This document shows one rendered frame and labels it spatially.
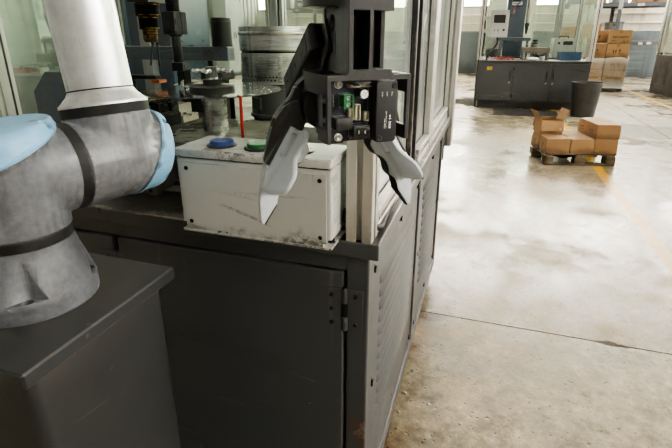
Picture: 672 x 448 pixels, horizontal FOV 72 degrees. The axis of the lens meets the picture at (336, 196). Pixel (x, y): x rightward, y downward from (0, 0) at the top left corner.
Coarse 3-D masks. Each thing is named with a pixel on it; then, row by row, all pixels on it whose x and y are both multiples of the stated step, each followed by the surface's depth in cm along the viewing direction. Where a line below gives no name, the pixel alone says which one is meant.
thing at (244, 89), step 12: (192, 84) 125; (240, 84) 125; (252, 84) 125; (264, 84) 125; (156, 96) 101; (168, 96) 101; (180, 96) 101; (192, 96) 101; (204, 96) 101; (216, 96) 101; (228, 96) 101
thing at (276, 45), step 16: (240, 32) 176; (256, 32) 170; (272, 32) 169; (288, 32) 170; (240, 48) 180; (256, 48) 173; (272, 48) 172; (288, 48) 173; (256, 64) 175; (272, 64) 174; (288, 64) 175; (256, 80) 177; (272, 80) 176; (256, 96) 184; (272, 96) 181; (256, 112) 187; (272, 112) 183
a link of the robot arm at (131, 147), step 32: (64, 0) 58; (96, 0) 60; (64, 32) 59; (96, 32) 60; (64, 64) 60; (96, 64) 60; (128, 64) 65; (96, 96) 60; (128, 96) 62; (96, 128) 60; (128, 128) 62; (160, 128) 67; (96, 160) 59; (128, 160) 62; (160, 160) 66; (96, 192) 60; (128, 192) 66
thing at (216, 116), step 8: (208, 104) 112; (216, 104) 112; (224, 104) 114; (208, 112) 113; (216, 112) 113; (224, 112) 114; (208, 120) 114; (216, 120) 114; (224, 120) 115; (208, 128) 114; (216, 128) 114; (224, 128) 115
